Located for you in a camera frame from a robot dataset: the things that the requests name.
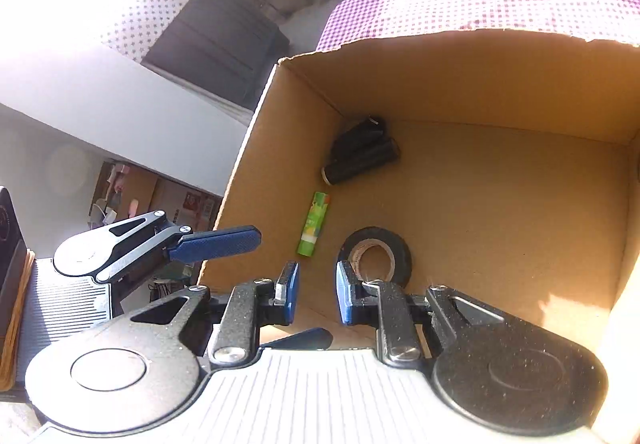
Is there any green glue stick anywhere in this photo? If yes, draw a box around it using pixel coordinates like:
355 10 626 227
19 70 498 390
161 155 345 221
296 191 332 257

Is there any brown cardboard box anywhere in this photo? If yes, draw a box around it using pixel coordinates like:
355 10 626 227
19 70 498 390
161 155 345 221
197 26 640 444

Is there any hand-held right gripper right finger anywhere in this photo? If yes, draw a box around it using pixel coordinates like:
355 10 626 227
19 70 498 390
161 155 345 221
335 260 506 366

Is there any black tape roll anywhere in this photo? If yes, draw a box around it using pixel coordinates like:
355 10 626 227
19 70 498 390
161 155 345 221
338 226 413 287

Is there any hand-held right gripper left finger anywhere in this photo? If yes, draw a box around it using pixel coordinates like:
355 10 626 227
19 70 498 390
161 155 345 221
127 261 301 366

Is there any printed cardboard carton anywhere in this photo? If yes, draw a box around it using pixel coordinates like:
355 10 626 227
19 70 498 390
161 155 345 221
90 161 223 232

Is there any black cylinder tube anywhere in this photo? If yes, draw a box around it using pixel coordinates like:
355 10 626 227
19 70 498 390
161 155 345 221
321 138 401 186

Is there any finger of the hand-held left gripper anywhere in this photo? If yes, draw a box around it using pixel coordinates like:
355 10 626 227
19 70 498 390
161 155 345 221
95 210 262 283
260 328 333 351

